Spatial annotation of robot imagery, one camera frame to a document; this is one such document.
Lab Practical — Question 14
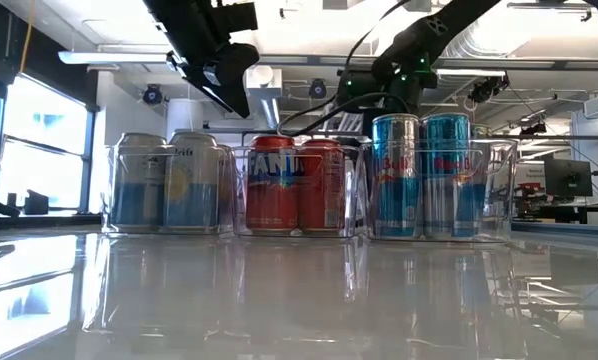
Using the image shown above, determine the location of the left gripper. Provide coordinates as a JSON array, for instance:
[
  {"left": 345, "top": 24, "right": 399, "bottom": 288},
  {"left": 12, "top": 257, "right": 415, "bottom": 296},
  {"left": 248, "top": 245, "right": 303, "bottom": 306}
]
[{"left": 148, "top": 0, "right": 261, "bottom": 119}]

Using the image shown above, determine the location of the blue silver Red Bull can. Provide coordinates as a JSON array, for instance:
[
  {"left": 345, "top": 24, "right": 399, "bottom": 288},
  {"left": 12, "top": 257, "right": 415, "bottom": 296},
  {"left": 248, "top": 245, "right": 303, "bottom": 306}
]
[
  {"left": 420, "top": 112, "right": 473, "bottom": 239},
  {"left": 370, "top": 113, "right": 423, "bottom": 239}
]

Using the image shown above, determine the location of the red Fanta can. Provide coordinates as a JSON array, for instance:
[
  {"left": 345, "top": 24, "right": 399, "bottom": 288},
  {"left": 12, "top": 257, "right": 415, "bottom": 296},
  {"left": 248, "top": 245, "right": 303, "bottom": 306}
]
[
  {"left": 245, "top": 134, "right": 300, "bottom": 234},
  {"left": 297, "top": 138, "right": 347, "bottom": 235}
]

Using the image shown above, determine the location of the white box with round dome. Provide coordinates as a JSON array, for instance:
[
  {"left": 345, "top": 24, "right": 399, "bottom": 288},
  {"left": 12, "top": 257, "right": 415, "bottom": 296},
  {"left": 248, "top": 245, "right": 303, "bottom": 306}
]
[{"left": 245, "top": 64, "right": 283, "bottom": 99}]

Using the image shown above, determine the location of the black round speaker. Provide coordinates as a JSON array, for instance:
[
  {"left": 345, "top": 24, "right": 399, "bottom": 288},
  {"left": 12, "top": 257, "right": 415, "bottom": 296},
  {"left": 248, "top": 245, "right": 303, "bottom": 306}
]
[
  {"left": 308, "top": 78, "right": 328, "bottom": 100},
  {"left": 142, "top": 83, "right": 164, "bottom": 106}
]

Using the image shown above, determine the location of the long LED light bar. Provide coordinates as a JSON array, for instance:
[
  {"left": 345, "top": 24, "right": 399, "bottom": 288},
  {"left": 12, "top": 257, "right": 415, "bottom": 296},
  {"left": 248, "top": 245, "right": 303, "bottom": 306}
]
[{"left": 57, "top": 49, "right": 598, "bottom": 70}]

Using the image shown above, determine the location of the clear plastic bin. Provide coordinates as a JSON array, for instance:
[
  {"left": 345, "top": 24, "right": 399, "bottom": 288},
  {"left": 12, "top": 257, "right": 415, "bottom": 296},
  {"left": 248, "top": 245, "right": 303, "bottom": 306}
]
[
  {"left": 100, "top": 143, "right": 238, "bottom": 236},
  {"left": 358, "top": 138, "right": 519, "bottom": 245},
  {"left": 230, "top": 144, "right": 366, "bottom": 239}
]

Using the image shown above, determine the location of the black computer monitor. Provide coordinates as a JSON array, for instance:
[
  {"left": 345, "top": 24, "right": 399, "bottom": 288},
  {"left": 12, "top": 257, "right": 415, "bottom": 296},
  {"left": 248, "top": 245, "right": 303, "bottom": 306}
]
[{"left": 543, "top": 158, "right": 594, "bottom": 198}]

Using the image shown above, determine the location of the bright window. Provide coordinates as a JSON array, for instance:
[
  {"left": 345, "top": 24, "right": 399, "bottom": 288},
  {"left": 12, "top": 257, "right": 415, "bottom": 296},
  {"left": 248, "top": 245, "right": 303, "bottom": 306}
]
[{"left": 0, "top": 74, "right": 89, "bottom": 216}]

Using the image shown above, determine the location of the small black box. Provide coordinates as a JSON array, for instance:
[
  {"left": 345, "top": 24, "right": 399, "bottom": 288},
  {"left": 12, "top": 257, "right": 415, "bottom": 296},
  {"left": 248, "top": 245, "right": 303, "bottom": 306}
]
[{"left": 23, "top": 188, "right": 50, "bottom": 216}]

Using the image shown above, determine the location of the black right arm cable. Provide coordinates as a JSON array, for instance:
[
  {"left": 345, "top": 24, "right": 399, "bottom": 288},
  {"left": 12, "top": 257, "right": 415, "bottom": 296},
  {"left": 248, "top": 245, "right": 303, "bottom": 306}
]
[{"left": 277, "top": 0, "right": 413, "bottom": 138}]

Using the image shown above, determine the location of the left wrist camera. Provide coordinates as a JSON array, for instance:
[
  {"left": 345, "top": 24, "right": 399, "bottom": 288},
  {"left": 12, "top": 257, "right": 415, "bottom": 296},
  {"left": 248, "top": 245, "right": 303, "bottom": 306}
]
[{"left": 210, "top": 1, "right": 259, "bottom": 35}]

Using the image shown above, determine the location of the black camera with cables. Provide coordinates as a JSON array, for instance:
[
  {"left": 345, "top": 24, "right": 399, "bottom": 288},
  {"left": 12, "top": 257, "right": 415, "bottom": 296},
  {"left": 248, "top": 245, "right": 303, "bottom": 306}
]
[{"left": 467, "top": 73, "right": 511, "bottom": 105}]

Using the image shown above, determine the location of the silver ventilation duct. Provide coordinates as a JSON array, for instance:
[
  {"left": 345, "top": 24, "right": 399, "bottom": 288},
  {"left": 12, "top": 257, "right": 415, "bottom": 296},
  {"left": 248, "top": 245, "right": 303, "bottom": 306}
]
[{"left": 441, "top": 0, "right": 555, "bottom": 66}]

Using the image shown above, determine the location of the yellow cable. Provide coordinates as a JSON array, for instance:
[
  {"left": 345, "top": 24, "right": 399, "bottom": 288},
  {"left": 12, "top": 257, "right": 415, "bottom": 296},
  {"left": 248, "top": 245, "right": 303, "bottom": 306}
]
[{"left": 18, "top": 0, "right": 36, "bottom": 74}]

